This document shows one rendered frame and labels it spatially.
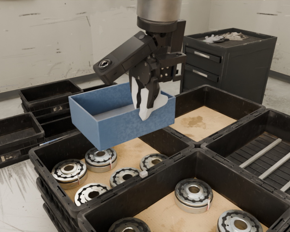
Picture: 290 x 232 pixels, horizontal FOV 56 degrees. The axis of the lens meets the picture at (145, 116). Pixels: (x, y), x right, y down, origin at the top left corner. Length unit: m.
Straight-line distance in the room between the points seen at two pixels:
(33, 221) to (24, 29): 2.75
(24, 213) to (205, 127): 0.72
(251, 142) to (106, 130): 0.66
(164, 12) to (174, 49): 0.09
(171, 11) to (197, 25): 4.33
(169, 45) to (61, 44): 3.14
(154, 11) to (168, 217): 0.51
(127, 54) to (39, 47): 3.10
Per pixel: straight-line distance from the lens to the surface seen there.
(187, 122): 1.14
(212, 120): 1.18
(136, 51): 0.48
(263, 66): 2.47
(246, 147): 1.05
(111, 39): 3.88
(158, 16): 0.47
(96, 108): 0.70
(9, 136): 1.86
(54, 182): 0.73
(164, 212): 0.77
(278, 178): 0.95
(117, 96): 0.71
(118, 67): 0.47
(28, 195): 1.07
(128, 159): 0.93
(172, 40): 0.52
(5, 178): 1.17
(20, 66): 3.56
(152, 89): 0.50
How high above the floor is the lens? 1.40
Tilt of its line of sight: 29 degrees down
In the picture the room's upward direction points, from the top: straight up
